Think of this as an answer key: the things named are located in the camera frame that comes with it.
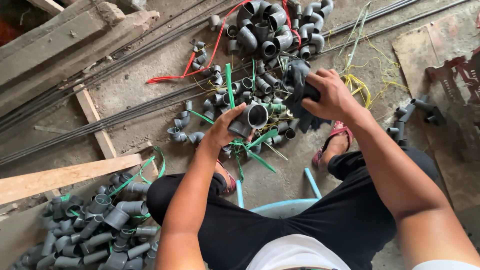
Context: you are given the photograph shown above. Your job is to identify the person's red sandal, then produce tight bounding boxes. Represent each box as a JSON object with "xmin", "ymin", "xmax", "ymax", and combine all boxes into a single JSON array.
[
  {"xmin": 312, "ymin": 121, "xmax": 354, "ymax": 168},
  {"xmin": 215, "ymin": 159, "xmax": 238, "ymax": 195}
]

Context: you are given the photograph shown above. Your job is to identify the light wooden plank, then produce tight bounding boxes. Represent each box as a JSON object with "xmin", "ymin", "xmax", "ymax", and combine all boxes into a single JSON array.
[{"xmin": 0, "ymin": 153, "xmax": 143, "ymax": 206}]

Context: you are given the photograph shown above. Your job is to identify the tangle of yellow string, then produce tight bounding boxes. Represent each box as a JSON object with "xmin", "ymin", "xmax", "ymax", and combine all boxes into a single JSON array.
[{"xmin": 326, "ymin": 32, "xmax": 409, "ymax": 110}]

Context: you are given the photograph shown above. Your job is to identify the pile of grey pipe couplings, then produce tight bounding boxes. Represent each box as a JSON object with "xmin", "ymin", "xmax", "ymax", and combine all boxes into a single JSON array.
[{"xmin": 11, "ymin": 172, "xmax": 160, "ymax": 270}]

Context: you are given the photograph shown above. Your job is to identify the stack of weathered wooden beams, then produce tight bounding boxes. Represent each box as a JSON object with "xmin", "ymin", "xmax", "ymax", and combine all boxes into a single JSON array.
[{"xmin": 0, "ymin": 0, "xmax": 160, "ymax": 118}]

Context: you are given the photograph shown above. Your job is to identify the blue plastic stool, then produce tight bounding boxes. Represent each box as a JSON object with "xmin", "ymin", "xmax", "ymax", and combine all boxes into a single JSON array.
[{"xmin": 235, "ymin": 167, "xmax": 323, "ymax": 220}]

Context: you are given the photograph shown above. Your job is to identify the red plastic strap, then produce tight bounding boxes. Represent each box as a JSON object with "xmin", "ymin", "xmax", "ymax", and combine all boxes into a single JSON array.
[{"xmin": 146, "ymin": 0, "xmax": 302, "ymax": 84}]

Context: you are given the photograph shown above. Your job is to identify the dark grey cloth rag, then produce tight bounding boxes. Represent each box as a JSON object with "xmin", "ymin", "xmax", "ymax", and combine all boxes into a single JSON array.
[{"xmin": 280, "ymin": 58, "xmax": 332, "ymax": 134}]

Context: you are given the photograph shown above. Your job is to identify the rusty red metal bracket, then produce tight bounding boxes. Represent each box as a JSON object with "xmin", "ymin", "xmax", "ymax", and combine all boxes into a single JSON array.
[{"xmin": 425, "ymin": 49, "xmax": 480, "ymax": 163}]

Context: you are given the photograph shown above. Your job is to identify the bundle of steel rebars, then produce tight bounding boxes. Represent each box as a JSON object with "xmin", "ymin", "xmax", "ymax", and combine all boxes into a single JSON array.
[{"xmin": 0, "ymin": 0, "xmax": 473, "ymax": 166}]

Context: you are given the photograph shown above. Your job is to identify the person's red left sandal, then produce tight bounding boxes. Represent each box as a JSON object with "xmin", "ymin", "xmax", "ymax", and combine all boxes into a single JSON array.
[{"xmin": 215, "ymin": 159, "xmax": 238, "ymax": 195}]

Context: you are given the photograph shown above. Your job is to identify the person's red right sandal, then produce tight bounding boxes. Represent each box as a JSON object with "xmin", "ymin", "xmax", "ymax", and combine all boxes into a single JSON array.
[{"xmin": 312, "ymin": 121, "xmax": 354, "ymax": 168}]

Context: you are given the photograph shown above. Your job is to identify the heap of small grey fittings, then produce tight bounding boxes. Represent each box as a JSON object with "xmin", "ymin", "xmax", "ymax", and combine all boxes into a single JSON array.
[{"xmin": 167, "ymin": 40, "xmax": 301, "ymax": 158}]

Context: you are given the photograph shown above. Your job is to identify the person's black shorts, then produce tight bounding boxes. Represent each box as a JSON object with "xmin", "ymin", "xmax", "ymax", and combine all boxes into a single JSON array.
[{"xmin": 146, "ymin": 146, "xmax": 439, "ymax": 270}]

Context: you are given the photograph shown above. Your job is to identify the heap of large grey elbows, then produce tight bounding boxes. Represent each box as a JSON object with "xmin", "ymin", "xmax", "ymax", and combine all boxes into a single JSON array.
[{"xmin": 208, "ymin": 0, "xmax": 334, "ymax": 61}]

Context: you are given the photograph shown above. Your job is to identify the pale green plastic strap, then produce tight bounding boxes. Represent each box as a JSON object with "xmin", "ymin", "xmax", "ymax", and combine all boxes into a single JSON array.
[{"xmin": 335, "ymin": 2, "xmax": 372, "ymax": 72}]

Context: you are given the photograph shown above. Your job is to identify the brown cardboard sheet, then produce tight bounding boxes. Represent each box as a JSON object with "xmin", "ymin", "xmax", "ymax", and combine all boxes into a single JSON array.
[{"xmin": 392, "ymin": 15, "xmax": 480, "ymax": 241}]

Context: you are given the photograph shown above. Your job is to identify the narrow wooden batten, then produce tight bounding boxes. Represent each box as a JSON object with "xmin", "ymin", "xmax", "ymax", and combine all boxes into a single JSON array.
[{"xmin": 73, "ymin": 84, "xmax": 118, "ymax": 160}]

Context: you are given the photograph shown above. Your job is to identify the dark grey joined pipe fitting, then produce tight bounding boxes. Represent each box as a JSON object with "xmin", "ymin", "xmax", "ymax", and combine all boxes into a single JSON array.
[
  {"xmin": 386, "ymin": 120, "xmax": 409, "ymax": 147},
  {"xmin": 410, "ymin": 94, "xmax": 447, "ymax": 127},
  {"xmin": 394, "ymin": 103, "xmax": 416, "ymax": 123}
]

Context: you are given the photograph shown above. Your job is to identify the person's left hand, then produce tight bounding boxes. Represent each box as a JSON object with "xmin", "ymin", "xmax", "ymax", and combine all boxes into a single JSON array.
[{"xmin": 204, "ymin": 103, "xmax": 257, "ymax": 149}]

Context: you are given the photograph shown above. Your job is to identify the tangle of green plastic straps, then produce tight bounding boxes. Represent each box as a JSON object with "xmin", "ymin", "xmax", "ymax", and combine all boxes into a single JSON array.
[{"xmin": 187, "ymin": 63, "xmax": 280, "ymax": 183}]

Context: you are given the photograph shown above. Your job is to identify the large grey pipe tee fitting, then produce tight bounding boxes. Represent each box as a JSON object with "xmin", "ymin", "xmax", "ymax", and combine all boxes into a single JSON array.
[{"xmin": 227, "ymin": 104, "xmax": 269, "ymax": 139}]

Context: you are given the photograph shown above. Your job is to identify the person's right hand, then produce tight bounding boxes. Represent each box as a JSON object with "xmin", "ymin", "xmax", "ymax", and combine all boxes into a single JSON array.
[{"xmin": 302, "ymin": 68, "xmax": 363, "ymax": 123}]

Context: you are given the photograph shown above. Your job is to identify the green strap loop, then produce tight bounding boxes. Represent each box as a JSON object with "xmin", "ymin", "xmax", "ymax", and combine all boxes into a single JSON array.
[{"xmin": 60, "ymin": 145, "xmax": 166, "ymax": 226}]

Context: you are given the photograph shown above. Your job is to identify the person's white shirt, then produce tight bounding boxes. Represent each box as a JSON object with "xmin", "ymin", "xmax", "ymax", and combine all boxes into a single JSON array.
[{"xmin": 245, "ymin": 234, "xmax": 480, "ymax": 270}]

